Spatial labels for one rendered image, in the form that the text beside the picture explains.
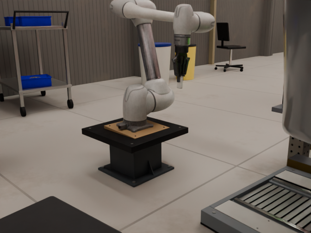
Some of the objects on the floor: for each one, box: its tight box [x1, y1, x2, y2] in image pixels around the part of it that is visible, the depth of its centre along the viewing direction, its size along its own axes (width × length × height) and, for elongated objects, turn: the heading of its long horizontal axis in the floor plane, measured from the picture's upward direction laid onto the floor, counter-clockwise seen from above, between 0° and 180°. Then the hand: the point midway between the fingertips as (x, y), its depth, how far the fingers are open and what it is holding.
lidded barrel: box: [138, 43, 172, 86], centre depth 529 cm, size 52×52×64 cm
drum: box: [174, 44, 196, 80], centre depth 577 cm, size 37×37×58 cm
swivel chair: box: [215, 23, 246, 72], centre depth 664 cm, size 59×59×92 cm
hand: (179, 82), depth 190 cm, fingers closed
